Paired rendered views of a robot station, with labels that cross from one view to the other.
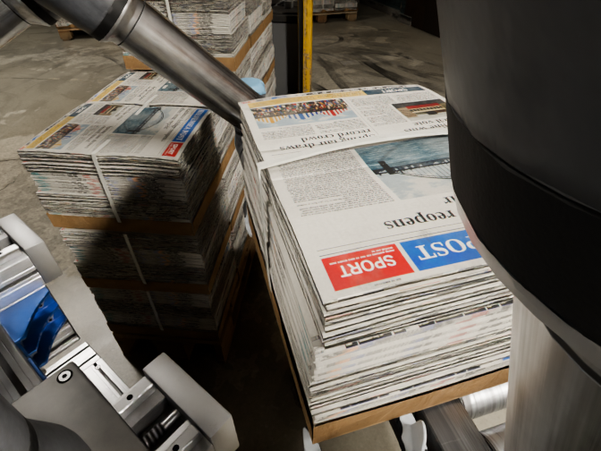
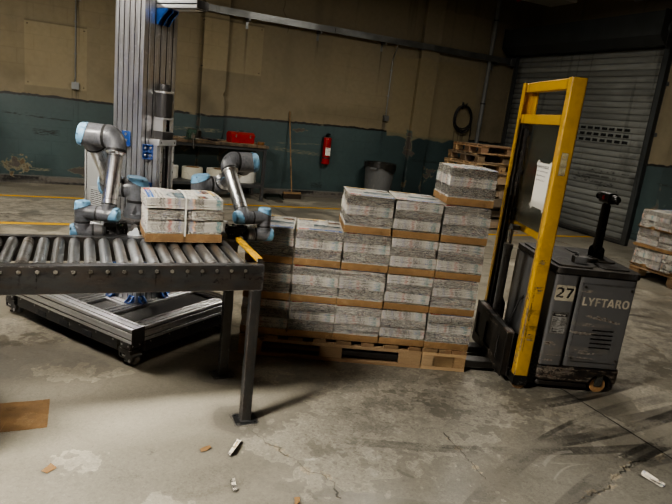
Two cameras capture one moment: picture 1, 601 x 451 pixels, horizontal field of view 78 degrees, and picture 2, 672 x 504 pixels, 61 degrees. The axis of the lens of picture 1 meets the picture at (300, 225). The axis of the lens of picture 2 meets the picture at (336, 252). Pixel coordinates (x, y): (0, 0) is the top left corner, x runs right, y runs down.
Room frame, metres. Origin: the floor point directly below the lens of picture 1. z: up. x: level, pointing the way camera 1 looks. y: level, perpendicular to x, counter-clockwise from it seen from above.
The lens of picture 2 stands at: (0.73, -3.10, 1.51)
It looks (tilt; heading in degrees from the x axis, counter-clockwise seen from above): 13 degrees down; 81
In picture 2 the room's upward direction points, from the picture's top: 7 degrees clockwise
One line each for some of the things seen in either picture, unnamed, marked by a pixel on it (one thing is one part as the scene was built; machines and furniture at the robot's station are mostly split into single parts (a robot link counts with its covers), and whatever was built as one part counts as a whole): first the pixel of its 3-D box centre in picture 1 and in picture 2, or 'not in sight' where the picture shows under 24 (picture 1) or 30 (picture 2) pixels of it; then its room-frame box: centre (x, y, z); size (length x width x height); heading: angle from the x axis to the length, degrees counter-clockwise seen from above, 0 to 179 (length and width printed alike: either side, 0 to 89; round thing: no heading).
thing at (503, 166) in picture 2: not in sight; (487, 183); (4.70, 6.33, 0.65); 1.33 x 0.94 x 1.30; 20
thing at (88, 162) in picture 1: (201, 176); (335, 289); (1.31, 0.40, 0.42); 1.17 x 0.39 x 0.83; 175
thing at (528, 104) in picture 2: not in sight; (508, 214); (2.49, 0.63, 0.97); 0.09 x 0.09 x 1.75; 85
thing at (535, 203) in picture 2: not in sight; (537, 176); (2.48, 0.30, 1.28); 0.57 x 0.01 x 0.65; 85
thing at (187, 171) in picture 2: not in sight; (207, 161); (-0.02, 6.41, 0.55); 1.80 x 0.70 x 1.09; 16
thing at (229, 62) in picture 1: (191, 52); (363, 224); (1.44, 0.39, 0.86); 0.38 x 0.29 x 0.04; 86
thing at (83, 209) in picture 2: not in sight; (85, 211); (-0.08, -0.14, 0.90); 0.11 x 0.08 x 0.11; 173
